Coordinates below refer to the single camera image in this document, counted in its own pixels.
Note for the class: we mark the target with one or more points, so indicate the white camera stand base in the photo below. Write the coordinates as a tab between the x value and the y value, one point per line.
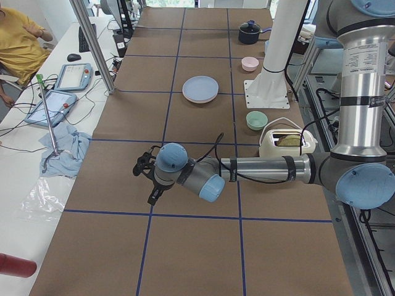
268	90

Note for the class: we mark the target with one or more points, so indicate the green tipped grabber stick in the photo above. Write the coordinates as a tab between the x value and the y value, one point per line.
56	151

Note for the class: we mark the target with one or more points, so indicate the near teach pendant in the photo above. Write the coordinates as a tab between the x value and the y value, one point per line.
59	104

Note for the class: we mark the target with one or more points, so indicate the cream toaster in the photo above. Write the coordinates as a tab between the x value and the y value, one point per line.
285	141

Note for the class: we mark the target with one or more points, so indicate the light blue plate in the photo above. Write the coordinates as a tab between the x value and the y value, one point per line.
201	87

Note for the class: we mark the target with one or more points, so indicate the aluminium frame post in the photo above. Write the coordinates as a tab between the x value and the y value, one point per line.
84	21

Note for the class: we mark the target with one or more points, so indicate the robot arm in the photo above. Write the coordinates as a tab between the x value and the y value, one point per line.
354	170

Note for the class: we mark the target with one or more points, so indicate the pink bowl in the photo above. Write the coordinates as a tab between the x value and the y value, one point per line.
249	64

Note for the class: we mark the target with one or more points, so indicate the black keyboard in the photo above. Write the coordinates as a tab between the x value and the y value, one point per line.
83	45

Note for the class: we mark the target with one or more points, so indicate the dark blue lidded pot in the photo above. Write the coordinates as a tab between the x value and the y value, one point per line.
250	31

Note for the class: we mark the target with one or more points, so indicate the clear plastic bag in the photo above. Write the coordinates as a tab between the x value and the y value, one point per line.
46	200

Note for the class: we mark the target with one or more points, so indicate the teach pendant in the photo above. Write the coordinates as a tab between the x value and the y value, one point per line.
74	77
59	104

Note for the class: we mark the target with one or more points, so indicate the light blue cloth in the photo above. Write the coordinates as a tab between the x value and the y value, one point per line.
72	145

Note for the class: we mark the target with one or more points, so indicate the black computer mouse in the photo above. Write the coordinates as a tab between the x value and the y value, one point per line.
73	57

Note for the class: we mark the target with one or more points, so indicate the person in yellow shirt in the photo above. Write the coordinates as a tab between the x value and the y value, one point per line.
21	53

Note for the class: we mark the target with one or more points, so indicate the pink plate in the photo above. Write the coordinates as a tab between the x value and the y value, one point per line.
196	100

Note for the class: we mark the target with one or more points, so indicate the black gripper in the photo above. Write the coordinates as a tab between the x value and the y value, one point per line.
158	187

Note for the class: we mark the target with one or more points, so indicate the far teach pendant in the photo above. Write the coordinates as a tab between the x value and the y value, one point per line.
74	77

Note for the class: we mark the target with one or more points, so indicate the mint green bowl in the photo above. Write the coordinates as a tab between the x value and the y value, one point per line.
256	120

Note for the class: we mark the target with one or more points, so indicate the red bottle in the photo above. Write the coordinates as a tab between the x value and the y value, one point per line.
18	267

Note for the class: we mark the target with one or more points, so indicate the light blue cup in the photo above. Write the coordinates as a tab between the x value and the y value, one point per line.
267	45

